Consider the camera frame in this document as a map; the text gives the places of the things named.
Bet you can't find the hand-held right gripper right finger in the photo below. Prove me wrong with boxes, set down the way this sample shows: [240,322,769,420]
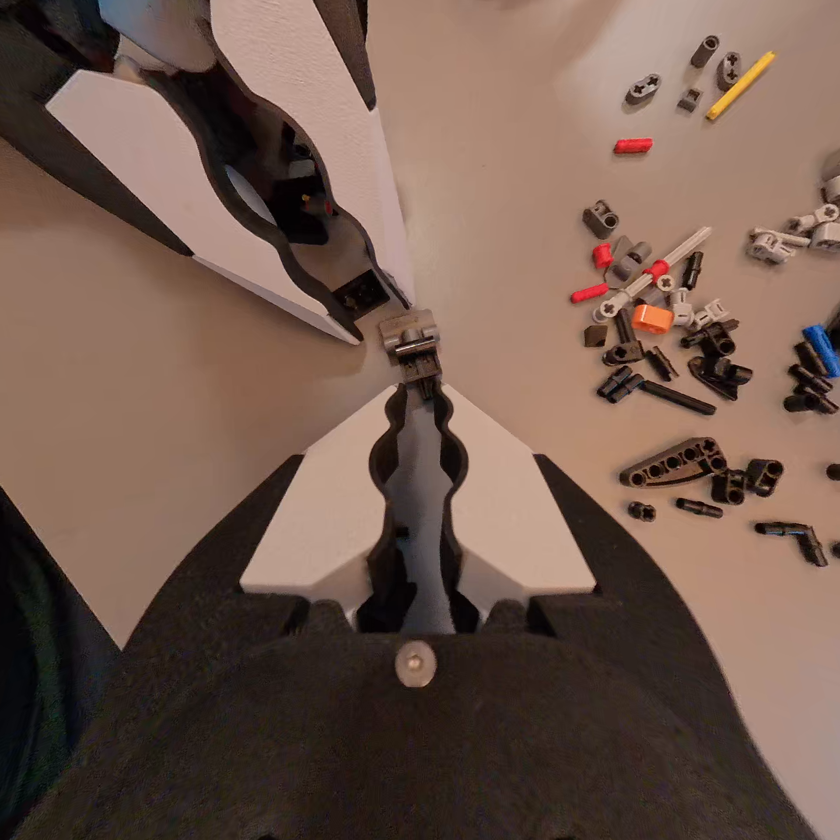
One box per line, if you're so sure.
[435,382,598,616]

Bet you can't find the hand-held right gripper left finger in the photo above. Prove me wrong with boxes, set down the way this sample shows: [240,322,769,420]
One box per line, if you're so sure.
[239,384,410,630]

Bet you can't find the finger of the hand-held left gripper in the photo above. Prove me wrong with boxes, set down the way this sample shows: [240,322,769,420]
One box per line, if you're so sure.
[45,69,364,347]
[209,0,417,311]

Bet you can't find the small black lego assembly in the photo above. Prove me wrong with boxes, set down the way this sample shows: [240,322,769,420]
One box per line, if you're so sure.
[272,121,343,248]

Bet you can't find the yellow lego axle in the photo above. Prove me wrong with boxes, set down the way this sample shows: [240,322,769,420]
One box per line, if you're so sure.
[705,50,777,122]

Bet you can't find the cluster of black lego beams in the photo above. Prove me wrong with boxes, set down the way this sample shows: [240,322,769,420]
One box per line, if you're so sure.
[619,436,840,569]

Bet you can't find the pile of black lego pieces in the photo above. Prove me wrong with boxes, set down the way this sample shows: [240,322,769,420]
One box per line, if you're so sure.
[584,251,840,418]

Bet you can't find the black lego plate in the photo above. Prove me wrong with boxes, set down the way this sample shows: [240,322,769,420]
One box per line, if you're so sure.
[332,269,390,321]

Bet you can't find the orange lego piece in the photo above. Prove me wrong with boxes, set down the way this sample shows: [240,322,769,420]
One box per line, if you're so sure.
[630,302,676,335]

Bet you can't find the long grey lego axle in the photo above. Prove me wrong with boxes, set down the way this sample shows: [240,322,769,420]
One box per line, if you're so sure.
[593,226,714,324]

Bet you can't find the blue lego beam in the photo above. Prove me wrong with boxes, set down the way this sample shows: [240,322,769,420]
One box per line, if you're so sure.
[801,324,840,379]

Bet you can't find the cluster of dark grey connectors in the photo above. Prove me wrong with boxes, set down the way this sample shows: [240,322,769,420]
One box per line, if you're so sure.
[582,34,744,288]

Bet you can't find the person's dark trousers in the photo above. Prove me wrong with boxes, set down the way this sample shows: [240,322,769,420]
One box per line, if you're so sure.
[0,489,123,834]

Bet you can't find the cluster of light grey connectors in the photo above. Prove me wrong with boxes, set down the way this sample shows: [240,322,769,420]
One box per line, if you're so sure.
[746,150,840,266]

